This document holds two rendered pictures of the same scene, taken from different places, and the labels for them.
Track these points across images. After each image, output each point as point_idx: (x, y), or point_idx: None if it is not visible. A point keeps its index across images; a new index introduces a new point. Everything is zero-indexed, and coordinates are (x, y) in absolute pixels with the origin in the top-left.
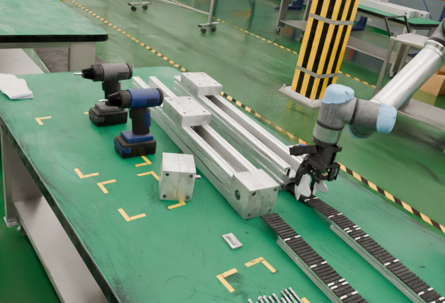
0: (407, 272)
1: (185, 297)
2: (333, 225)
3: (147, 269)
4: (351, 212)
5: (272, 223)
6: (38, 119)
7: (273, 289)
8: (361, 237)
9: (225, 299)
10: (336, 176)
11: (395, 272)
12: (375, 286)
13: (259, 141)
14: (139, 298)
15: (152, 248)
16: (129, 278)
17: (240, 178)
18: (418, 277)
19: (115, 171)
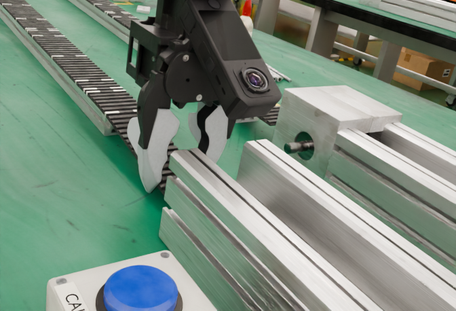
0: (53, 47)
1: (359, 91)
2: None
3: (419, 111)
4: (34, 159)
5: (275, 109)
6: None
7: None
8: (98, 79)
9: (316, 85)
10: (130, 60)
11: (77, 49)
12: (106, 72)
13: (397, 252)
14: (403, 96)
15: (435, 127)
16: (429, 107)
17: (378, 103)
18: (41, 43)
19: None
